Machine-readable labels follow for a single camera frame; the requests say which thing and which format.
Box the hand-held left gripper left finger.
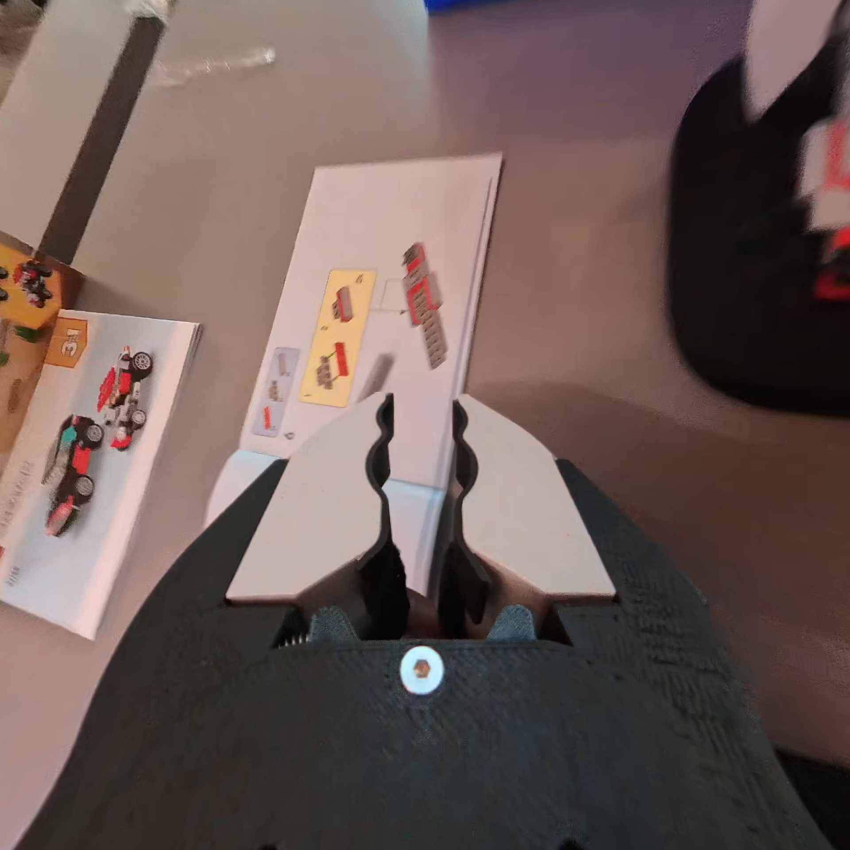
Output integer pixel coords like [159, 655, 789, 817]
[226, 392, 407, 640]

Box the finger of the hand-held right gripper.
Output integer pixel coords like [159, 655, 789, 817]
[744, 0, 839, 126]

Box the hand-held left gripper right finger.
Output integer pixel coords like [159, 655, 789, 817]
[438, 393, 617, 638]

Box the long grey lego chassis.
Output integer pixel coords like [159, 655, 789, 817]
[800, 120, 850, 303]

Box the round grey lego bar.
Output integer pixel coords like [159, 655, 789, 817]
[357, 353, 397, 403]

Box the lego set box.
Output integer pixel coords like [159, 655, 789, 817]
[0, 229, 86, 459]

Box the black textured mat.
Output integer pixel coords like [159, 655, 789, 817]
[667, 56, 850, 418]

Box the open instruction booklet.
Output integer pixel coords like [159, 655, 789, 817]
[202, 153, 504, 599]

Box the car cover instruction booklet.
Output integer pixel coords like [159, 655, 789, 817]
[0, 309, 203, 641]

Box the clear plastic bag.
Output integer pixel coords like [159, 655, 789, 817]
[149, 46, 277, 89]

